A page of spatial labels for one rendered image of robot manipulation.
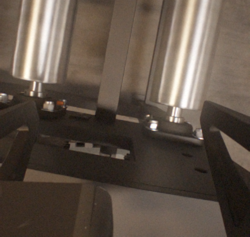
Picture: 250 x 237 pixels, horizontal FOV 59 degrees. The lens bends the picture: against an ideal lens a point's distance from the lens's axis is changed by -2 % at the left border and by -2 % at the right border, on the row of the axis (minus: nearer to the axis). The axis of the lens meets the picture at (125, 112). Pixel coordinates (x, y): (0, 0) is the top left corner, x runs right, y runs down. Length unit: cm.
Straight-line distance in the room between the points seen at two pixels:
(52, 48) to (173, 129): 28
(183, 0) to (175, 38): 7
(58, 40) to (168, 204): 36
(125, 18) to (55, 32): 19
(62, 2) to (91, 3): 96
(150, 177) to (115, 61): 39
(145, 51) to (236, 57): 54
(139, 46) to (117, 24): 79
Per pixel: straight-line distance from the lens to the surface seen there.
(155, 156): 31
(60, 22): 47
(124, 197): 18
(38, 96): 49
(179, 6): 47
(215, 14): 47
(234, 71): 148
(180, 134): 44
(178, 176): 23
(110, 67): 55
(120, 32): 56
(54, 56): 46
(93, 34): 138
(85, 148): 115
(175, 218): 20
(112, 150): 54
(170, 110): 47
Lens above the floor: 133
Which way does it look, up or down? 84 degrees down
